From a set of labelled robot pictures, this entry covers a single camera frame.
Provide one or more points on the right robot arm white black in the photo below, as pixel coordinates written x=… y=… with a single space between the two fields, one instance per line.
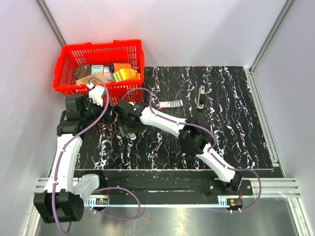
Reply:
x=194 y=139

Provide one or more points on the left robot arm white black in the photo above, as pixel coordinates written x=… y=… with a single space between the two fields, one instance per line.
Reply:
x=62 y=200

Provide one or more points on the pale green stapler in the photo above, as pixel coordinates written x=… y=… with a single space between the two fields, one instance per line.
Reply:
x=132 y=136

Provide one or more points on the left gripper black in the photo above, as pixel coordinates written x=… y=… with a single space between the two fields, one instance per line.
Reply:
x=109 y=117

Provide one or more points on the brown round cookie pack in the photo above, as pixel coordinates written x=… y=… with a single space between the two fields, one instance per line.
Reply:
x=82 y=71

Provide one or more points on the teal small box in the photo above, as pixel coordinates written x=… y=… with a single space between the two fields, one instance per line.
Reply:
x=97 y=68

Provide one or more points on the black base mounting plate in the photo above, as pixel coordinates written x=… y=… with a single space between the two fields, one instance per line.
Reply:
x=166 y=188

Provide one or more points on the brown cardboard packet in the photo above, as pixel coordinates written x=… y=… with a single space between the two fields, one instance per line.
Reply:
x=94 y=78

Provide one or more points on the yellow orange snack box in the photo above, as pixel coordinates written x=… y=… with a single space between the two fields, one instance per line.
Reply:
x=126 y=75

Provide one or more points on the staple box red white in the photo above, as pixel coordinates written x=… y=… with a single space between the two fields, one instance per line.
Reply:
x=170 y=104

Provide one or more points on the pink white small box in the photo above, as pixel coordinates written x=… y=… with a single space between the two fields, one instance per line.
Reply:
x=107 y=73

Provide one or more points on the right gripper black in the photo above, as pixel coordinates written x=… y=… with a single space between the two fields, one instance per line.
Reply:
x=122 y=122

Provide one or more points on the red plastic shopping basket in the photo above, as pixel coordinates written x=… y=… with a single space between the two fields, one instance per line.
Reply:
x=119 y=51

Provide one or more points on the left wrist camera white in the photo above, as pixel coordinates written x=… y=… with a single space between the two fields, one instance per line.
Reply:
x=96 y=94

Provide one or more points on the orange can blue lid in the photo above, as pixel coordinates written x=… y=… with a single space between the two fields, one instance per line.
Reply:
x=113 y=67

